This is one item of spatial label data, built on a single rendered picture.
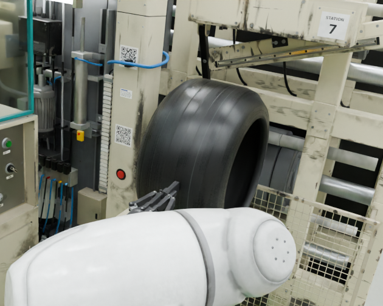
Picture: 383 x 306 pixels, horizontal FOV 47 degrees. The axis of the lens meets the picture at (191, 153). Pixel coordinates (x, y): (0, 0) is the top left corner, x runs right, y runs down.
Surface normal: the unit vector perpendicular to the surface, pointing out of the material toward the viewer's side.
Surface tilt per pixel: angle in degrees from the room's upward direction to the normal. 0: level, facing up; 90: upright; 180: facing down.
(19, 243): 90
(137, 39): 90
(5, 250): 90
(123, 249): 25
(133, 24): 90
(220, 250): 46
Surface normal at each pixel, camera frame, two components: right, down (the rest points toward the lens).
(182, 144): -0.34, -0.19
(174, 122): -0.25, -0.40
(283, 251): 0.61, -0.22
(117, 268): 0.35, -0.47
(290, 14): -0.44, 0.28
